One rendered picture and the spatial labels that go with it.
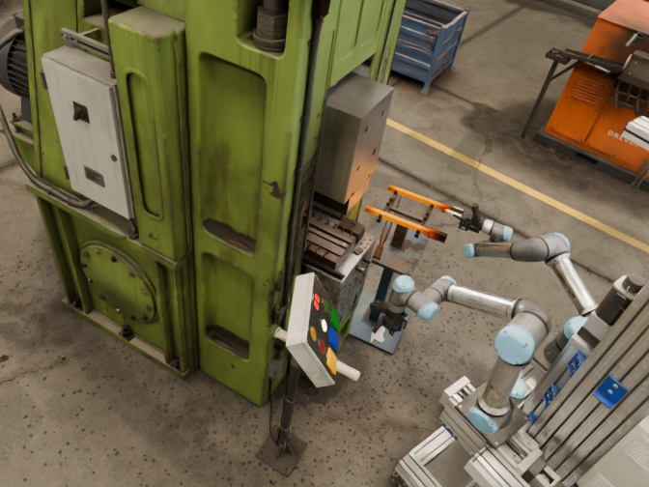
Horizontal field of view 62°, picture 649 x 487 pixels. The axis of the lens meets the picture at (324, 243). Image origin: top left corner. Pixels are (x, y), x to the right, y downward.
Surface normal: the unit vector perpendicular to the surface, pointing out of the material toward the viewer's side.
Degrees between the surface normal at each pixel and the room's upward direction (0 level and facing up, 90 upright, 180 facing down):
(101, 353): 0
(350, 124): 90
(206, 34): 89
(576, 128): 90
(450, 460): 0
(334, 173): 90
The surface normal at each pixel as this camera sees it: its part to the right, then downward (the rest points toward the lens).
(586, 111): -0.57, 0.55
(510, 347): -0.68, 0.32
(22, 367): 0.13, -0.72
